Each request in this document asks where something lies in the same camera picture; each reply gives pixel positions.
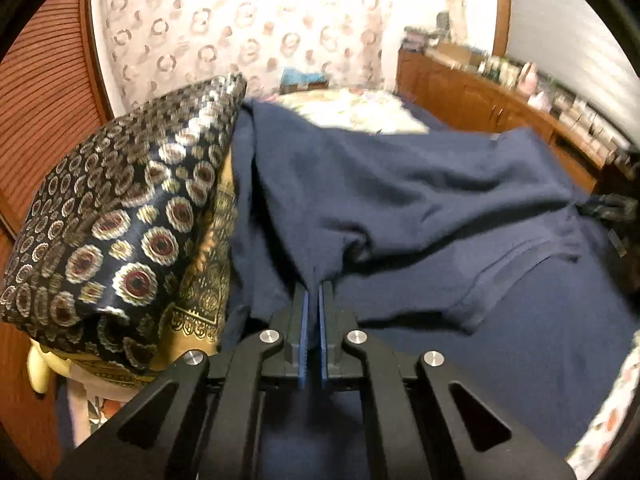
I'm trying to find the navy printed t-shirt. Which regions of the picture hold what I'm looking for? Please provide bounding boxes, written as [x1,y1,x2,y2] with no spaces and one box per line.
[222,102,639,457]

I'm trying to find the gold patterned folded cloth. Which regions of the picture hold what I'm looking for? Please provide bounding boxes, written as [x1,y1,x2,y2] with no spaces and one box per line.
[26,154,236,393]

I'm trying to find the pink thermos jug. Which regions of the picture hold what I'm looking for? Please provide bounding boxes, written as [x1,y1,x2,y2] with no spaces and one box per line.
[516,62,538,98]

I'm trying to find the orange print white blanket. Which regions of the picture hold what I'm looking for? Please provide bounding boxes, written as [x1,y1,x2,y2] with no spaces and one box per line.
[566,330,639,480]

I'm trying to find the wooden sideboard cabinet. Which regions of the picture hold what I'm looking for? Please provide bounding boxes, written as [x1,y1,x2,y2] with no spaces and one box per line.
[396,50,606,192]

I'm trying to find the grey window blind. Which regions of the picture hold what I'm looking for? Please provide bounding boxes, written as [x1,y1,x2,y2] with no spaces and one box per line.
[506,0,639,141]

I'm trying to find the black circle pattern folded cloth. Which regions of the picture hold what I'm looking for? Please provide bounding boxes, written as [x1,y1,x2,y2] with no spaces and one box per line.
[1,73,246,375]

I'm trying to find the open cardboard box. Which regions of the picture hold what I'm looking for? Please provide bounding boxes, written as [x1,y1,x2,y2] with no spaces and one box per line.
[432,42,486,68]

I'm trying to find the floral rose bedspread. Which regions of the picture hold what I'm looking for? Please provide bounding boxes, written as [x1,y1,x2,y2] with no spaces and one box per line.
[271,88,430,134]

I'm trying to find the cardboard box blue contents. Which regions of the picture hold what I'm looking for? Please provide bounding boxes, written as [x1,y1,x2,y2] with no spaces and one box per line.
[279,68,329,94]

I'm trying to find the wooden louvered wardrobe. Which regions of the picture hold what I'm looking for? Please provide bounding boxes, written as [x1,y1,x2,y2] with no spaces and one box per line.
[0,0,114,236]

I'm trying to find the circle pattern sheer curtain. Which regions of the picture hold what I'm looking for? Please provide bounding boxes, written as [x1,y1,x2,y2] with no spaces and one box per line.
[96,0,392,110]

